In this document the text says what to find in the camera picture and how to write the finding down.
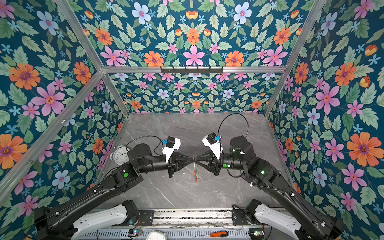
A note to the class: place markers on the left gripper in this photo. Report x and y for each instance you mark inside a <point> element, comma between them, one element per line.
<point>172,163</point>

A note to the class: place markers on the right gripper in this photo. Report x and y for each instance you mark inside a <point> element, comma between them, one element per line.
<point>213,165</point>

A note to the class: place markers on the red capped key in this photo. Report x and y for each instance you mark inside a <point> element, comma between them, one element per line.
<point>196,176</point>

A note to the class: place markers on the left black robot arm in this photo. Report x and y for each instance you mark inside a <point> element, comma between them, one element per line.
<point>73,219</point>

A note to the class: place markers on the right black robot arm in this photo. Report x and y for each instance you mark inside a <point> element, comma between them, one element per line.
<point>303,221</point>

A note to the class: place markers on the white round alarm clock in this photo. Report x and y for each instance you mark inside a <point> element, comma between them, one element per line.
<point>120,155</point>

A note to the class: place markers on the white square clock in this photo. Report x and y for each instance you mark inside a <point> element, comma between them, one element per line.
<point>155,235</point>

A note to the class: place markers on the small circuit board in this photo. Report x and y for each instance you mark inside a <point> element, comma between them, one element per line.
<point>135,233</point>

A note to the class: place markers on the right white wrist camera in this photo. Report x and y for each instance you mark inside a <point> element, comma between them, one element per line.
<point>213,141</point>

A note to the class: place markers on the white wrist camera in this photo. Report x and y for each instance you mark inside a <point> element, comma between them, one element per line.
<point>213,141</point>
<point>170,145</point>

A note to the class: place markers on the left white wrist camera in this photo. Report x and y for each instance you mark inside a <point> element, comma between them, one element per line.
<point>170,145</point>

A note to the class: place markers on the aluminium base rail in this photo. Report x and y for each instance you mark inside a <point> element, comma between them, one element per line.
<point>220,217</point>

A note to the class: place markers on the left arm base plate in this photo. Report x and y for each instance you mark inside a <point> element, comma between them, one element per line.
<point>144,218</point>

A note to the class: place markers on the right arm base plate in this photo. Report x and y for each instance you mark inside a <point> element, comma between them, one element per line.
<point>239,218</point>

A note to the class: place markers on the orange handled screwdriver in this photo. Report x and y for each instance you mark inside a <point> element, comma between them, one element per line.
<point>219,234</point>

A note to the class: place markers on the black hook rail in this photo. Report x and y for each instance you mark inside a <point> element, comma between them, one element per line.
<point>192,70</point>

